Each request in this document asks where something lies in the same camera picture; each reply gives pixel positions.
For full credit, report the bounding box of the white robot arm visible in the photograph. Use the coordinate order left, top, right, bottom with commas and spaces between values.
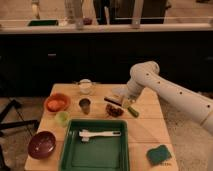
112, 61, 213, 135

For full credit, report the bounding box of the metal cup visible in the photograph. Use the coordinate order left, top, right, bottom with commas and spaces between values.
79, 98, 91, 114

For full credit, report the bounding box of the small green cup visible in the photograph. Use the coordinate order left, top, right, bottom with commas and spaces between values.
55, 111, 69, 127

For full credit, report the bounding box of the green cucumber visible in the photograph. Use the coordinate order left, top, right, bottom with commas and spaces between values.
127, 106, 139, 118

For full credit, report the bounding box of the grey blue wedge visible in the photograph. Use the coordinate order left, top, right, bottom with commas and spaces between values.
112, 87, 126, 95

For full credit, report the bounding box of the bunch of dark grapes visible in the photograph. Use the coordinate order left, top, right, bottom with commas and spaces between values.
106, 104, 124, 117

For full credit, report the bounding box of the clear glass jar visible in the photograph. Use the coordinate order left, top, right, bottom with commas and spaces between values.
79, 79, 94, 94

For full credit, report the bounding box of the white spatula utensil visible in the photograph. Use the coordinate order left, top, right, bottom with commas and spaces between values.
78, 130, 121, 142

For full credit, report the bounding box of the green plastic tray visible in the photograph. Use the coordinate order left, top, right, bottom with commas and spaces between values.
58, 119, 130, 171

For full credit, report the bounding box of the green sponge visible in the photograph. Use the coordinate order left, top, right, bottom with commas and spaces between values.
146, 145, 172, 166

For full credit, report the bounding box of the orange bowl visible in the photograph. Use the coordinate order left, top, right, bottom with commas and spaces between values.
44, 93, 71, 113

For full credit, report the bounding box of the orange fruit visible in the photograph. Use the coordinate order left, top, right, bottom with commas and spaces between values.
47, 100, 64, 112

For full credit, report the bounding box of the maroon bowl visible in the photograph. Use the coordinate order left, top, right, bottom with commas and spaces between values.
28, 131, 56, 160

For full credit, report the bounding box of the black folding stand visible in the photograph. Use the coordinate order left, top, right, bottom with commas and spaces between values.
0, 98, 40, 171

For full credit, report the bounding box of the dark counter cabinet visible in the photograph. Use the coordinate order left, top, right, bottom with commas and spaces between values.
0, 31, 213, 97

